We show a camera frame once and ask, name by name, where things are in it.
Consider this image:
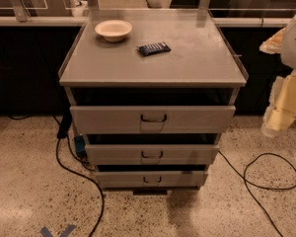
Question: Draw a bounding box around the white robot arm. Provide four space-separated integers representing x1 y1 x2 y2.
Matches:
259 14 296 137

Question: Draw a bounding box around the black cable on right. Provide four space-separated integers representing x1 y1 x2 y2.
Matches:
218 150 296 237

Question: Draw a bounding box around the blue power box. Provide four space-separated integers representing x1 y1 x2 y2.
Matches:
74 135 86 157

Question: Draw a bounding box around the bottom grey drawer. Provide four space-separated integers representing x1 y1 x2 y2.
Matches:
95 171 207 189

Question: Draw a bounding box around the grey drawer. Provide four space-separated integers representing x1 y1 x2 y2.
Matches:
70 106 235 134
86 144 219 165
95 171 207 189

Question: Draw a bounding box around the blue tape cross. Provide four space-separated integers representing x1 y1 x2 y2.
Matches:
38 224 77 237

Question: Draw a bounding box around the white bowl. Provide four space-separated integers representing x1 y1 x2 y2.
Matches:
95 20 132 42

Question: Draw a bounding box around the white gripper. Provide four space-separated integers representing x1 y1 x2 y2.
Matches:
259 28 296 137

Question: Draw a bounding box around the top grey drawer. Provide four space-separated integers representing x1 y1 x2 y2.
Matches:
70 106 235 134

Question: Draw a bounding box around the black cable on left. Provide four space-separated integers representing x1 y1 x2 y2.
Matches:
7 114 106 237

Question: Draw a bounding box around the black cable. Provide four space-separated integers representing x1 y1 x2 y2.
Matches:
7 114 106 237
218 150 296 237

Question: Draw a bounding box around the grey drawer cabinet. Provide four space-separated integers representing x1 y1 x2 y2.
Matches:
60 9 248 192

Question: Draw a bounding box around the dark blue snack packet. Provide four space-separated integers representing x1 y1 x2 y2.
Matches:
138 41 171 56

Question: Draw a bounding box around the middle grey drawer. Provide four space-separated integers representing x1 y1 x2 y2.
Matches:
86 144 219 165

